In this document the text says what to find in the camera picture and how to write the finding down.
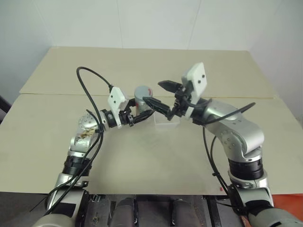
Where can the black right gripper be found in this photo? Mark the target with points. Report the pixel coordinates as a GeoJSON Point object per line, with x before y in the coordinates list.
{"type": "Point", "coordinates": [181, 105]}

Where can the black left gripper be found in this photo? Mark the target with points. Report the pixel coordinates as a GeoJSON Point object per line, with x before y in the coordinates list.
{"type": "Point", "coordinates": [126, 117]}

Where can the grey metal can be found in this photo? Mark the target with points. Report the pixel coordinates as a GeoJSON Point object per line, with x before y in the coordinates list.
{"type": "Point", "coordinates": [140, 106]}

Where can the grey jar lid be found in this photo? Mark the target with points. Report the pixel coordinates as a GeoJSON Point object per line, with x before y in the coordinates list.
{"type": "Point", "coordinates": [142, 91]}

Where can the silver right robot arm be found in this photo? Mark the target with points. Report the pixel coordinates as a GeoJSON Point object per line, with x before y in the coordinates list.
{"type": "Point", "coordinates": [236, 132]}

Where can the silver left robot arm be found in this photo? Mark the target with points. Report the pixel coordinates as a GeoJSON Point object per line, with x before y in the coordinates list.
{"type": "Point", "coordinates": [87, 123]}

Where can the clear plastic box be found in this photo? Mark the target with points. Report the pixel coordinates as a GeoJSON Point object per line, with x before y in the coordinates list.
{"type": "Point", "coordinates": [165, 124]}

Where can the dark rounded shape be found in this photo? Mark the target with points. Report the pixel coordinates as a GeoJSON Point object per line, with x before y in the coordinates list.
{"type": "Point", "coordinates": [180, 212]}
{"type": "Point", "coordinates": [125, 212]}

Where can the orange object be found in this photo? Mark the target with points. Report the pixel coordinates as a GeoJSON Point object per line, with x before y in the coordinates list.
{"type": "Point", "coordinates": [288, 205]}

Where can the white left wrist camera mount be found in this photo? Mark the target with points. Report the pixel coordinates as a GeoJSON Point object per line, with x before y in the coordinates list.
{"type": "Point", "coordinates": [116, 104]}

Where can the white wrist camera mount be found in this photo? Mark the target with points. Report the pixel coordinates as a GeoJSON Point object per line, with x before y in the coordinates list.
{"type": "Point", "coordinates": [116, 104]}
{"type": "Point", "coordinates": [197, 78]}

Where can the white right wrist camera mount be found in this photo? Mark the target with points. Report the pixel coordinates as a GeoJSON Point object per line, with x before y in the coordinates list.
{"type": "Point", "coordinates": [197, 78]}

